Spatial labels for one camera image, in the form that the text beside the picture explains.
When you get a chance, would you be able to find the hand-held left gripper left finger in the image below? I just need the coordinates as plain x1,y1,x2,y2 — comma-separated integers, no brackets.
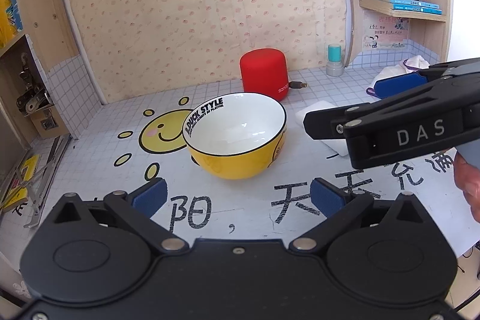
50,177,189,254

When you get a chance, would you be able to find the wooden box metal latch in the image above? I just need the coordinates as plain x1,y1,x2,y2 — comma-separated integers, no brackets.
29,103,71,139

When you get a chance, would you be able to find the white cloth purple edge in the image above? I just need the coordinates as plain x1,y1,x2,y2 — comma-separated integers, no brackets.
365,55,432,98

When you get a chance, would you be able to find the person's right hand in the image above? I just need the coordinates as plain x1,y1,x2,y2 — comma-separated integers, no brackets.
453,152,480,224

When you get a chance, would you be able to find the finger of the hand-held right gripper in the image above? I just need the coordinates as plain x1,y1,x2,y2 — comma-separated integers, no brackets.
374,58,480,100
304,70,480,141

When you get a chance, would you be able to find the white sponge block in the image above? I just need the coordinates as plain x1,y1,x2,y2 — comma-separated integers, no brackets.
294,102,352,156

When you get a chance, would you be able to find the pink cartoon wall poster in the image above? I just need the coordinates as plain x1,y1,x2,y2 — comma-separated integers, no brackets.
361,10,412,51

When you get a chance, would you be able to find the metal clamp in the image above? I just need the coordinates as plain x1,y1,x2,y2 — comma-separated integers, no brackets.
15,54,54,117

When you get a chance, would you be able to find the red cylindrical speaker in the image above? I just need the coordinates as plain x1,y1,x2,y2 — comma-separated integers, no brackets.
240,48,290,102

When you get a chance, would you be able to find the yellow booklet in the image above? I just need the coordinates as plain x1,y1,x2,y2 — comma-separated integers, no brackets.
0,154,41,211

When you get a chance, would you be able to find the yellow ceramic bowl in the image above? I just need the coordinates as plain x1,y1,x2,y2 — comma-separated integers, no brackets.
182,92,288,180

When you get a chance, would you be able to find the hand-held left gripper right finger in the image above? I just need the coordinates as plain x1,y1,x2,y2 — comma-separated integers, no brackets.
289,178,432,254

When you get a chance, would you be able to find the sun print table mat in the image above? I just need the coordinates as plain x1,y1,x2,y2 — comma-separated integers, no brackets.
0,63,480,309

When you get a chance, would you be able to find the metal folding stand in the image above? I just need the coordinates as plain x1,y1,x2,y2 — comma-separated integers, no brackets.
23,136,73,229

